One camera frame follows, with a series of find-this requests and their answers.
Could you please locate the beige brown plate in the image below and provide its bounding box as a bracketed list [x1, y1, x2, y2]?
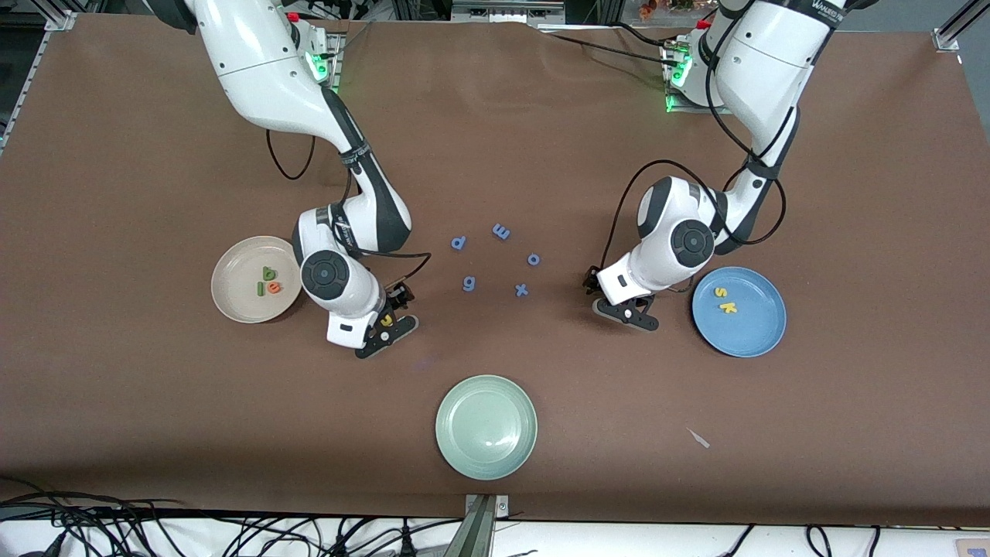
[210, 235, 304, 324]

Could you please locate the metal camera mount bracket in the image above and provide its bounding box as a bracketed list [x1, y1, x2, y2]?
[442, 494, 511, 557]

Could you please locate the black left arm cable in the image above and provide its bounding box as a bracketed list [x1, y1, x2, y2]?
[600, 31, 788, 273]

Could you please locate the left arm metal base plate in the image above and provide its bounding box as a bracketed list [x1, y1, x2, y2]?
[664, 39, 747, 115]

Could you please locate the black cable on tabletop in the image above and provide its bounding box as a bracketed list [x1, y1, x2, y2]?
[538, 23, 683, 67]

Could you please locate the tangled black cable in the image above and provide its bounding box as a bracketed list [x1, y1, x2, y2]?
[0, 478, 183, 514]

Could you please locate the blue plate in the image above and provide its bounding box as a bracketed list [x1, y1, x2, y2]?
[691, 266, 787, 358]

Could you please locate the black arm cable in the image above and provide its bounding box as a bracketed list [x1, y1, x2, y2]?
[266, 128, 432, 293]
[600, 31, 788, 273]

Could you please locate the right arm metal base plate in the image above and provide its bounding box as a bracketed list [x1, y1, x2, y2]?
[309, 31, 343, 105]

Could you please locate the pale green plate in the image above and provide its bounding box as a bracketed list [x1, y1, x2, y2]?
[435, 374, 538, 481]

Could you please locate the grey power strip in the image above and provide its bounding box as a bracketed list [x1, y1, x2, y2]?
[451, 0, 567, 22]

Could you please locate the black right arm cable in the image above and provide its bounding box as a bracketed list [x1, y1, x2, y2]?
[266, 128, 432, 293]

